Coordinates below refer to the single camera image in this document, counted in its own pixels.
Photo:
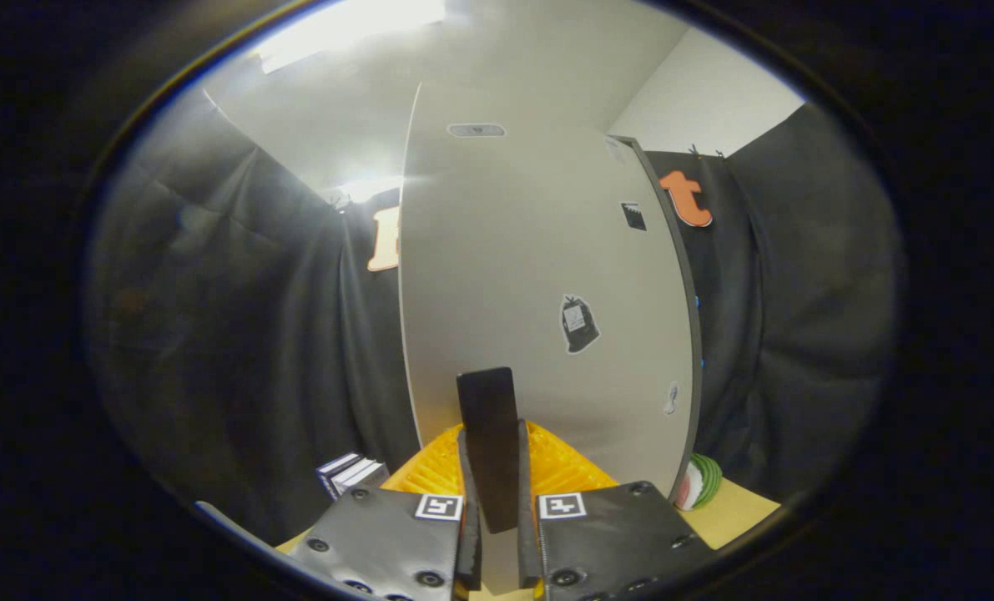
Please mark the ceiling light panel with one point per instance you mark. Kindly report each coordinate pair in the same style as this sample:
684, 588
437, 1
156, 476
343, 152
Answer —
346, 29

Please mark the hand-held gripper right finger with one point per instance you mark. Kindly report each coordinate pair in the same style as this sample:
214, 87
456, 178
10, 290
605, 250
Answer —
527, 517

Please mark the green and pink round item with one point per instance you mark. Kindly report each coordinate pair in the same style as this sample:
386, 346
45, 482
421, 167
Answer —
698, 482

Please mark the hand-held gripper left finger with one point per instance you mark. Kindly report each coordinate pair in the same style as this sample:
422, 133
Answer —
470, 517

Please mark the grey shoe cabinet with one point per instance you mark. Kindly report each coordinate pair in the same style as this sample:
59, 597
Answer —
690, 334

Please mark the stack of books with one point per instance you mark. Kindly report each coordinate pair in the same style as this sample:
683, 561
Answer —
353, 474

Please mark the white shoe cabinet door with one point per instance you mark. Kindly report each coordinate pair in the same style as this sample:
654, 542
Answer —
505, 275

